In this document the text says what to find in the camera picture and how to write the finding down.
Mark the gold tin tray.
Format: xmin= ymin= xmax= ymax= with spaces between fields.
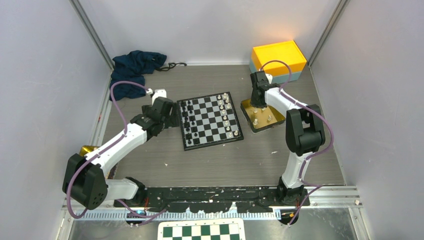
xmin=240 ymin=98 xmax=286 ymax=134

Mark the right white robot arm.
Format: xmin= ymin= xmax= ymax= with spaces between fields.
xmin=250 ymin=71 xmax=326 ymax=206

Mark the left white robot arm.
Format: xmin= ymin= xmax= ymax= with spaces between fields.
xmin=62 ymin=96 xmax=178 ymax=210

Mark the gold tin with brown pieces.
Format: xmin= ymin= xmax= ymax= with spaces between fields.
xmin=78 ymin=145 xmax=117 ymax=181

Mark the green checkered calibration board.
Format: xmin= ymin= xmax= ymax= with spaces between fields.
xmin=157 ymin=218 xmax=246 ymax=240

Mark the black and white chessboard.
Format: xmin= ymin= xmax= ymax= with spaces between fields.
xmin=177 ymin=91 xmax=244 ymax=151

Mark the orange and teal box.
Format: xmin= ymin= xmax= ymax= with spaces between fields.
xmin=249 ymin=40 xmax=307 ymax=84

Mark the dark blue cloth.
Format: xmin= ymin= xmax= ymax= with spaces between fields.
xmin=109 ymin=50 xmax=167 ymax=101

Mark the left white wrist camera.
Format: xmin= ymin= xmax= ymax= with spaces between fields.
xmin=146 ymin=88 xmax=167 ymax=105

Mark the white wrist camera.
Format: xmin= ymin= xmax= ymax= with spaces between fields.
xmin=265 ymin=73 xmax=273 ymax=84
xmin=146 ymin=88 xmax=167 ymax=105

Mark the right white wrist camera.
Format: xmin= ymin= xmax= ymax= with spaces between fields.
xmin=265 ymin=73 xmax=273 ymax=84

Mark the black cord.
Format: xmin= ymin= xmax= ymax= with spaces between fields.
xmin=155 ymin=61 xmax=188 ymax=72

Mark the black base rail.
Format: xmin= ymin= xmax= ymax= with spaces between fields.
xmin=125 ymin=186 xmax=308 ymax=214

